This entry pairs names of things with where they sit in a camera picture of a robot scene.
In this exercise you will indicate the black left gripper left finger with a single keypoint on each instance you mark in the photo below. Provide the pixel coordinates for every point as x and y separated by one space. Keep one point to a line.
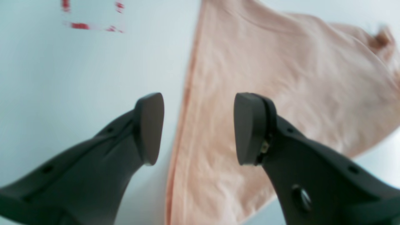
84 185

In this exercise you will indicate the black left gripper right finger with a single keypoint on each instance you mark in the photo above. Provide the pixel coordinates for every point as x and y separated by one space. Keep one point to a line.
315 185

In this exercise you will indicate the peach pink T-shirt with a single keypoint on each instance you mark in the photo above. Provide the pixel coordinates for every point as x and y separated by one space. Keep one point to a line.
336 83

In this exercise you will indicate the red tape rectangle marking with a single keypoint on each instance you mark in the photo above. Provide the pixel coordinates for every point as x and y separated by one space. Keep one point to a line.
98 15

